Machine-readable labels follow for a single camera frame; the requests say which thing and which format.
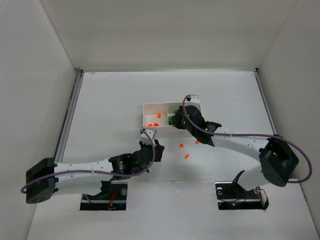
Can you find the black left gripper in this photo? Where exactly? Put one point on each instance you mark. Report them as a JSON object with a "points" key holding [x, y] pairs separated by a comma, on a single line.
{"points": [[155, 148]]}

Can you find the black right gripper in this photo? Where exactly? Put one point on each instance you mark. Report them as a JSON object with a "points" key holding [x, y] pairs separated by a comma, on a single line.
{"points": [[177, 119]]}

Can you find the green lego plate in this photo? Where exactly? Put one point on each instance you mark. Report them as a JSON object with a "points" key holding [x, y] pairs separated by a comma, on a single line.
{"points": [[170, 120]]}

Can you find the white three-compartment container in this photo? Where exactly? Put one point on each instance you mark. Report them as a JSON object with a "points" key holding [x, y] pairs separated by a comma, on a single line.
{"points": [[150, 112]]}

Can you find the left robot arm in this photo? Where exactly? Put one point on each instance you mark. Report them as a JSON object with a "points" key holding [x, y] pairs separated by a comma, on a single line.
{"points": [[48, 178]]}

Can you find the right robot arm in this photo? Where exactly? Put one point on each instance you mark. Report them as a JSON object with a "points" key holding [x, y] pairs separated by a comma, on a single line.
{"points": [[277, 160]]}

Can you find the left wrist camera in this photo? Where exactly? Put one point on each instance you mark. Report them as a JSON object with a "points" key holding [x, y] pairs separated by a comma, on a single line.
{"points": [[146, 134]]}

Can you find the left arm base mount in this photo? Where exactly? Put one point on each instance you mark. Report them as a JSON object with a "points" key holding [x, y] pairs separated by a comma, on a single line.
{"points": [[112, 197]]}

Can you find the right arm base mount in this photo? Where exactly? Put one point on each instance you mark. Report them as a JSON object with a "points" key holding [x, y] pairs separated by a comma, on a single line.
{"points": [[231, 196]]}

